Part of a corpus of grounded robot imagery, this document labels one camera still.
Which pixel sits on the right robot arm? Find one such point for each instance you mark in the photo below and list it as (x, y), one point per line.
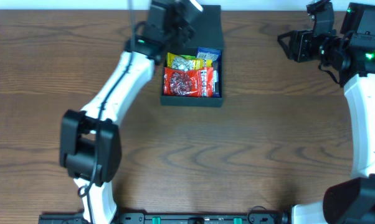
(348, 57)

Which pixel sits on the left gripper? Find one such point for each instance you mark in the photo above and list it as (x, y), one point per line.
(177, 28)

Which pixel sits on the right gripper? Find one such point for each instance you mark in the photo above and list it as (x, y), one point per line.
(298, 45)

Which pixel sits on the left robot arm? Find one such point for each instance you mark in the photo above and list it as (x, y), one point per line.
(90, 144)

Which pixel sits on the red Hacks candy bag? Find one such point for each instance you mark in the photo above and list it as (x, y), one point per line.
(192, 83)

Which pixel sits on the yellow Hacks candy bag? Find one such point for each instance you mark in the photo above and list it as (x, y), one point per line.
(186, 62)

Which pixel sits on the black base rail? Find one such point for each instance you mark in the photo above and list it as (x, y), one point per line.
(162, 218)

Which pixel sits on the blue Eclipse mint box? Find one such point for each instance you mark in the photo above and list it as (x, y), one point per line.
(208, 54)

